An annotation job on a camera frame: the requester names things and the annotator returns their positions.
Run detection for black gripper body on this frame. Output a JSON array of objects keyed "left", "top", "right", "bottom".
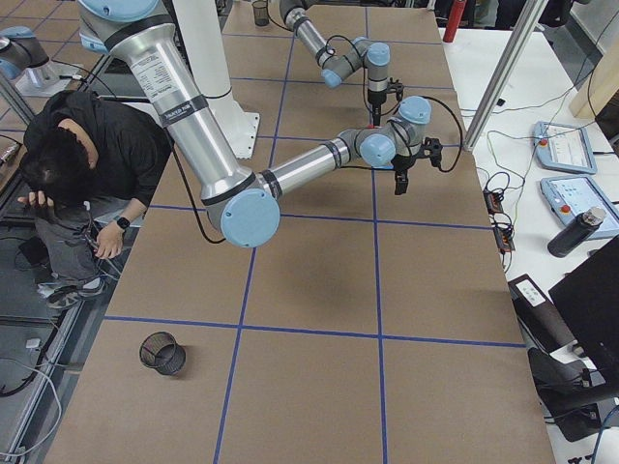
[
  {"left": 366, "top": 77, "right": 404, "bottom": 127},
  {"left": 391, "top": 137, "right": 443, "bottom": 173}
]

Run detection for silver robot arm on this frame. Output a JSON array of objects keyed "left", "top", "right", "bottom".
[
  {"left": 80, "top": 1, "right": 442, "bottom": 247},
  {"left": 279, "top": 1, "right": 403, "bottom": 127}
]

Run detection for red bottle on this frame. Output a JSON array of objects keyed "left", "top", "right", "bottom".
[{"left": 442, "top": 0, "right": 467, "bottom": 44}]

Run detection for upper teach pendant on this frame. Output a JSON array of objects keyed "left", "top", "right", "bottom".
[{"left": 532, "top": 121, "right": 598, "bottom": 174}]

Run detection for teach pendant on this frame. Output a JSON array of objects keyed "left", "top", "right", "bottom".
[
  {"left": 532, "top": 121, "right": 598, "bottom": 174},
  {"left": 540, "top": 174, "right": 618, "bottom": 240}
]

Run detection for far black mesh cup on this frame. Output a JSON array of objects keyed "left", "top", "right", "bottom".
[{"left": 251, "top": 0, "right": 270, "bottom": 27}]

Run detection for black mesh cup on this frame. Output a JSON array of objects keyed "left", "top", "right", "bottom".
[
  {"left": 138, "top": 332, "right": 186, "bottom": 376},
  {"left": 251, "top": 0, "right": 270, "bottom": 27}
]

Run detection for lower teach pendant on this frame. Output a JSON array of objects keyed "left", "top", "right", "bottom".
[{"left": 540, "top": 174, "right": 618, "bottom": 240}]

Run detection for brown paper table mat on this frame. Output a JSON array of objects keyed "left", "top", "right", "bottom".
[{"left": 44, "top": 4, "right": 557, "bottom": 464}]

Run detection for black water bottle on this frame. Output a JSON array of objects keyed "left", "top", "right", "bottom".
[{"left": 546, "top": 207, "right": 606, "bottom": 258}]

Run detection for labelled black box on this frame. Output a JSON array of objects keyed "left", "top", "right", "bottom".
[{"left": 508, "top": 274, "right": 579, "bottom": 353}]

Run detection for black monitor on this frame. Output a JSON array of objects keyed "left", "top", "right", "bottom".
[{"left": 549, "top": 238, "right": 618, "bottom": 377}]

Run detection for seated person in black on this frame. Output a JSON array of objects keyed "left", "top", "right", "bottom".
[{"left": 18, "top": 91, "right": 172, "bottom": 309}]

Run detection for near black mesh cup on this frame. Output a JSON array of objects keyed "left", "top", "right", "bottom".
[{"left": 138, "top": 332, "right": 186, "bottom": 376}]

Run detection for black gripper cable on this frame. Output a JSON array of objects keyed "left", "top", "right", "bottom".
[{"left": 425, "top": 96, "right": 468, "bottom": 173}]

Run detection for aluminium frame post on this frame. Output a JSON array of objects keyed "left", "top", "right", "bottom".
[{"left": 463, "top": 0, "right": 547, "bottom": 151}]

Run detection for white camera pole base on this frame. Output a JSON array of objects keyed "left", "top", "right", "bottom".
[{"left": 172, "top": 0, "right": 260, "bottom": 160}]

